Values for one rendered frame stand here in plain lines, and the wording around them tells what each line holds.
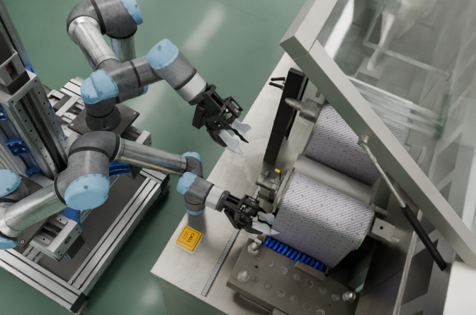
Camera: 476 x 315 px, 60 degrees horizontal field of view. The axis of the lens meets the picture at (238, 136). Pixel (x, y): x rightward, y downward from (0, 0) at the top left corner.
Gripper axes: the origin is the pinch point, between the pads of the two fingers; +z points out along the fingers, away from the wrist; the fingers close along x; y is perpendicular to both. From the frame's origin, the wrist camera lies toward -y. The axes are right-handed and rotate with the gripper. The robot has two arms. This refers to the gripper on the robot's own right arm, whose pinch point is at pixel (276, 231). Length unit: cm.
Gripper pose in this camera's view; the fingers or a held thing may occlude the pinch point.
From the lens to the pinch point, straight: 136.2
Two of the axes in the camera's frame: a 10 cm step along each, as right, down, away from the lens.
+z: 8.9, 4.1, -1.7
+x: 4.4, -7.2, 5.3
